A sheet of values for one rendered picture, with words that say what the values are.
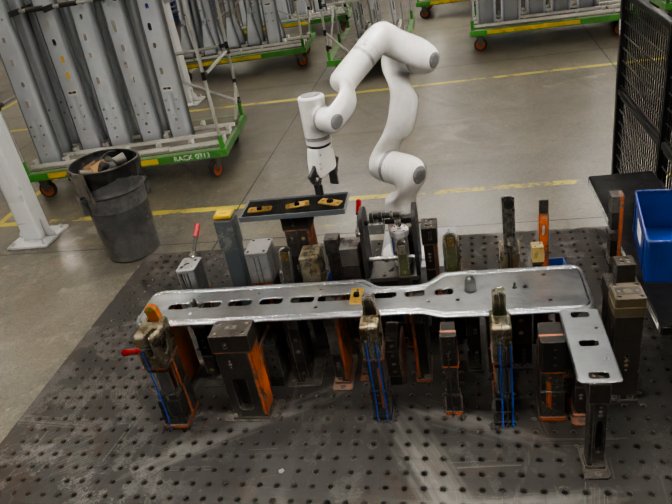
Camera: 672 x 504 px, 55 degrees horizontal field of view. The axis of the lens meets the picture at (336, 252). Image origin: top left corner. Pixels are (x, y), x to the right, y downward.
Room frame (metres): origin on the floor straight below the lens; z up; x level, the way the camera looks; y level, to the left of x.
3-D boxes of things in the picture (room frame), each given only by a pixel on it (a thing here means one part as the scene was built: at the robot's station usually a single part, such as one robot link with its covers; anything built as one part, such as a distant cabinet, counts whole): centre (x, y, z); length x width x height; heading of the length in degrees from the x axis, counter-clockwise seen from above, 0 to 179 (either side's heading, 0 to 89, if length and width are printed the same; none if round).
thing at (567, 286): (1.63, -0.02, 1.00); 1.38 x 0.22 x 0.02; 77
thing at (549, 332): (1.33, -0.52, 0.84); 0.11 x 0.10 x 0.28; 167
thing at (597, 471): (1.12, -0.56, 0.84); 0.11 x 0.06 x 0.29; 167
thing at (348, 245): (1.83, -0.05, 0.89); 0.13 x 0.11 x 0.38; 167
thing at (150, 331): (1.58, 0.58, 0.88); 0.15 x 0.11 x 0.36; 167
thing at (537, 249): (1.63, -0.60, 0.88); 0.04 x 0.04 x 0.36; 77
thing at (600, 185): (1.62, -0.96, 1.02); 0.90 x 0.22 x 0.03; 167
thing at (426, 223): (1.79, -0.31, 0.91); 0.07 x 0.05 x 0.42; 167
